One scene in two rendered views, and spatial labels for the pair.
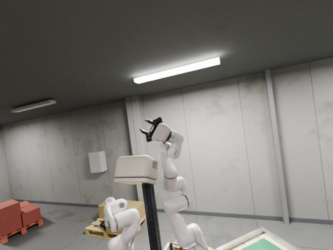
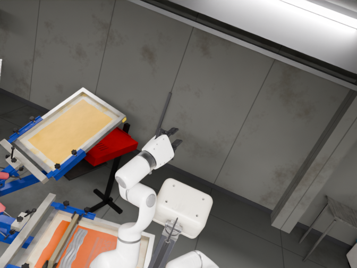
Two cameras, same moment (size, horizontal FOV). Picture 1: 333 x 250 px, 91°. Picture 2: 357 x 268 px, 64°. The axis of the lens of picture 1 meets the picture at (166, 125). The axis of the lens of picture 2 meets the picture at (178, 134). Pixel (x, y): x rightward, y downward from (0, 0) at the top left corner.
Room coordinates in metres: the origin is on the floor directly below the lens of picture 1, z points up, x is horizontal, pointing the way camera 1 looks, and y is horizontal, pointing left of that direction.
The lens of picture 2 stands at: (1.78, -0.14, 2.68)
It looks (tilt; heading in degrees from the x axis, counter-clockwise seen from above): 26 degrees down; 165
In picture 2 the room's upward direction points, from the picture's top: 21 degrees clockwise
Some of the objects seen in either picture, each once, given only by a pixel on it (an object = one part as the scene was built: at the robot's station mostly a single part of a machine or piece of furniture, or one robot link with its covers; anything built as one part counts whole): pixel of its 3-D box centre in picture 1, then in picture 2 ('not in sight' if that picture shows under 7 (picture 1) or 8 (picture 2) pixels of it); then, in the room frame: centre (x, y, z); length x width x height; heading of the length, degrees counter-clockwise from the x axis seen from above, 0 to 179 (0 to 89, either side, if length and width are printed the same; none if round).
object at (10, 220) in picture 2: not in sight; (11, 224); (0.33, -0.61, 1.02); 0.17 x 0.06 x 0.05; 81
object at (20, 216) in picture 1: (15, 213); not in sight; (4.29, 4.23, 0.38); 1.30 x 0.99 x 0.76; 67
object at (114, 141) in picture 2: not in sight; (102, 142); (-0.85, -0.20, 1.06); 0.61 x 0.46 x 0.12; 141
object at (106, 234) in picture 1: (116, 217); not in sight; (3.73, 1.39, 0.22); 1.17 x 0.80 x 0.44; 69
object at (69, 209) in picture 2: not in sight; (75, 214); (0.11, -0.24, 0.98); 0.30 x 0.05 x 0.07; 81
